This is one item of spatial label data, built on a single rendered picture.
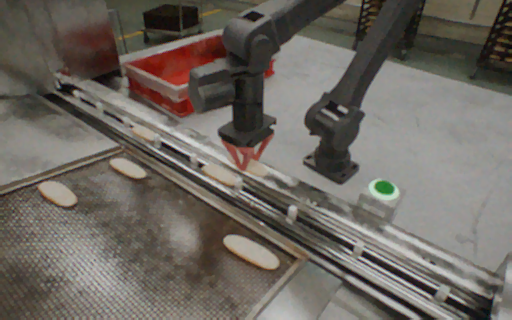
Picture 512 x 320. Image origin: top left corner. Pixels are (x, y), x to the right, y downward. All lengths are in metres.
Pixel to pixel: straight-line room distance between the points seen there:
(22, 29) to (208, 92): 0.80
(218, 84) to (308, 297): 0.34
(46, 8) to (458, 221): 1.23
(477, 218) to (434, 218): 0.09
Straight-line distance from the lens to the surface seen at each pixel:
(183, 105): 1.04
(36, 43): 1.23
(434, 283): 0.65
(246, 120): 0.58
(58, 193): 0.69
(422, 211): 0.80
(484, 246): 0.79
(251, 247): 0.55
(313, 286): 0.53
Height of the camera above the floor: 1.34
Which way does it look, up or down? 36 degrees down
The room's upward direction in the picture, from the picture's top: straight up
